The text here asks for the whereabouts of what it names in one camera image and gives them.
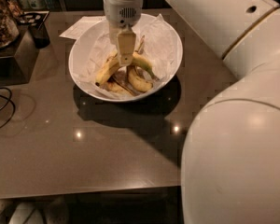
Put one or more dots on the white paper liner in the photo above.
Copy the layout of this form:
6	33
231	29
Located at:
94	62

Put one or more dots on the small brown banana left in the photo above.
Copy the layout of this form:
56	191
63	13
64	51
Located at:
113	86

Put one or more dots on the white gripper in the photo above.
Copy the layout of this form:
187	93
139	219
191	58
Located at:
121	13

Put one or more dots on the glass jar with contents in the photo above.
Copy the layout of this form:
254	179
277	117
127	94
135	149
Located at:
10	17

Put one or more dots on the small yellow banana right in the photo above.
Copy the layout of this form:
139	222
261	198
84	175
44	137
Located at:
138	82

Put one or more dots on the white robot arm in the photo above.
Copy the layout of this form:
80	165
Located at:
230	166

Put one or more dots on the large yellow banana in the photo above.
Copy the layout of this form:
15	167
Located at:
110	67

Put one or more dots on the dark box stand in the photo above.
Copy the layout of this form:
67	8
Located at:
17	60

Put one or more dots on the white bowl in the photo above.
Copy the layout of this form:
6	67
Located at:
162	46

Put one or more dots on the white paper sheet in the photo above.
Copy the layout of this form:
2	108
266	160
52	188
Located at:
80	27

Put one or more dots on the black cup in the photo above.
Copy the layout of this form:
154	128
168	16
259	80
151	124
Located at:
36	26

